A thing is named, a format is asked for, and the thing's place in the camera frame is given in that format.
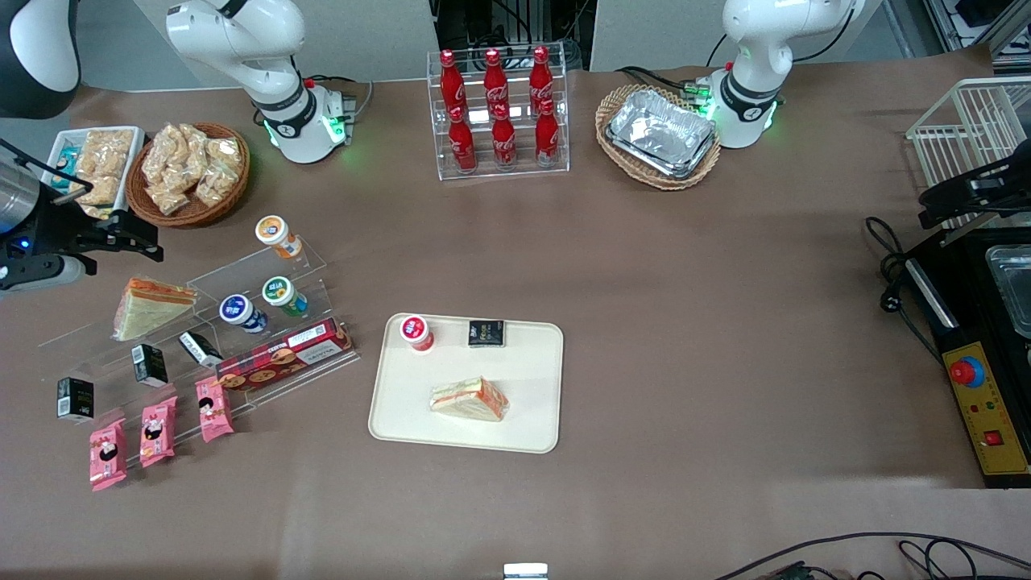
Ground pink snack packet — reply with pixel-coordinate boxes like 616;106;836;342
89;419;128;492
139;396;178;469
196;375;235;444

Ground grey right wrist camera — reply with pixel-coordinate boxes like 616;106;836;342
0;254;87;292

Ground blue gum bottle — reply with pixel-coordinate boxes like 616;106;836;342
219;294;269;334

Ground coiled black cable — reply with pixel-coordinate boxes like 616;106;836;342
898;538;1031;580

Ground red cola bottle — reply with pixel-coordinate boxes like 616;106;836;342
447;105;478;172
528;45;555;110
482;48;510;114
491;103;518;170
535;98;561;166
439;49;468;114

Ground white rectangular snack tray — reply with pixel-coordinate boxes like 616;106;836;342
48;126;146;222

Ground teal snack packet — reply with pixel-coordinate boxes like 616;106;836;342
55;147;83;190

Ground steel food container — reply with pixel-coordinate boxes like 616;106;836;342
984;244;1031;339

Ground black cable bundle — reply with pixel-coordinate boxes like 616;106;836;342
616;64;710;102

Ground black power cable with plug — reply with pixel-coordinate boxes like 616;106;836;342
864;216;943;363

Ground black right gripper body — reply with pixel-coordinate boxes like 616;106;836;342
32;201;118;259

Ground aluminium foil tray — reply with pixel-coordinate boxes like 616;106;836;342
610;89;716;166
604;129;718;180

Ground clear acrylic bottle rack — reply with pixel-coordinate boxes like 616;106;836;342
426;42;571;181

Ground red lid yogurt cup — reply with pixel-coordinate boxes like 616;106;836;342
400;314;437;354

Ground white wire rack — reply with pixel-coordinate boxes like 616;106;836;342
905;77;1031;234

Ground triangle sandwich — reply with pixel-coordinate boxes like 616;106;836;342
429;376;511;423
112;277;198;342

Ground green gum bottle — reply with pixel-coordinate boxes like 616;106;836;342
262;275;309;317

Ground red tartan shortbread box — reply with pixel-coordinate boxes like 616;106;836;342
216;317;355;393

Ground round wicker basket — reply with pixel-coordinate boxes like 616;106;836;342
125;122;251;229

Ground beige plastic serving tray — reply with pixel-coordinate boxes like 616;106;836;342
368;313;565;454

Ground orange gum bottle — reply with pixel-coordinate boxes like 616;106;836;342
255;214;304;260

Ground long black cable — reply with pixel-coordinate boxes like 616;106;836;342
713;532;1031;580

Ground clear acrylic tiered stand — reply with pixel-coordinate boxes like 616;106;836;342
36;242;361;452

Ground dark cable cabinet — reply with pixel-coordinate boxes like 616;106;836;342
433;0;593;73

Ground aluminium frame shelf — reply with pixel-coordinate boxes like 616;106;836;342
922;0;1031;65

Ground oval wicker basket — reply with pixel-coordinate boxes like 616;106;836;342
595;84;723;191

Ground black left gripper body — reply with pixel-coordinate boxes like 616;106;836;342
995;157;1031;206

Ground black tray sealing machine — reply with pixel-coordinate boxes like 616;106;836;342
901;226;1031;490

